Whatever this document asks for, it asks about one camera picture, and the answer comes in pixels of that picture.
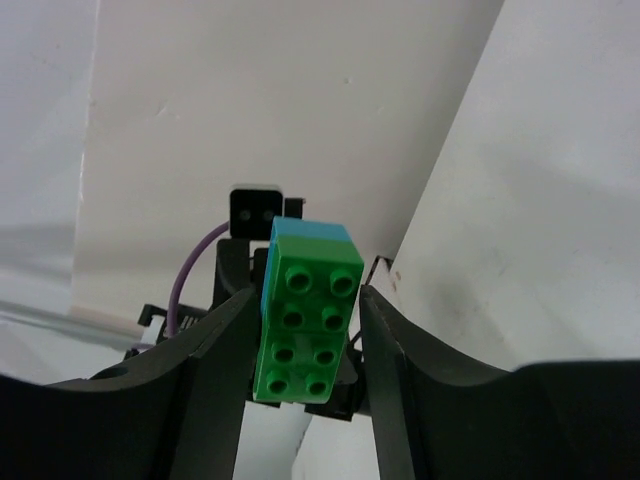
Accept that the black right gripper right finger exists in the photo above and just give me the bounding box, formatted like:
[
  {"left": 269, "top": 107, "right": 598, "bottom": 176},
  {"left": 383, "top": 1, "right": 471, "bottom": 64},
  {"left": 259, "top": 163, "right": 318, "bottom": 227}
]
[{"left": 359, "top": 286, "right": 639, "bottom": 479}]

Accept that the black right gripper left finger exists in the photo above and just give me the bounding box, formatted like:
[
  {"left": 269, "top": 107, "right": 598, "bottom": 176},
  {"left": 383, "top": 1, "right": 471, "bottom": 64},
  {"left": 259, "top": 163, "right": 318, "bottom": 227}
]
[{"left": 1, "top": 289, "right": 258, "bottom": 479}]

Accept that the green lego brick block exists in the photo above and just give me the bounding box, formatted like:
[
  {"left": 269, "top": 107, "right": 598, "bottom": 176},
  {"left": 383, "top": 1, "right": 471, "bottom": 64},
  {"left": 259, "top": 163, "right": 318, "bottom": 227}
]
[{"left": 252, "top": 235, "right": 364, "bottom": 404}]

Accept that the teal rectangular lego brick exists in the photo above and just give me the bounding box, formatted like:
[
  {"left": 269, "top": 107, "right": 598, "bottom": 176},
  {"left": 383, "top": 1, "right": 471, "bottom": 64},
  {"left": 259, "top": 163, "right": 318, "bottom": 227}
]
[{"left": 260, "top": 216, "right": 354, "bottom": 316}]

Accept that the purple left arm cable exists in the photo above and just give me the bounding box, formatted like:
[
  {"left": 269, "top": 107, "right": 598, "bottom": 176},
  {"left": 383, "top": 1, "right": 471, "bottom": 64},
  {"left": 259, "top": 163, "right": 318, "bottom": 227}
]
[{"left": 134, "top": 222, "right": 232, "bottom": 349}]

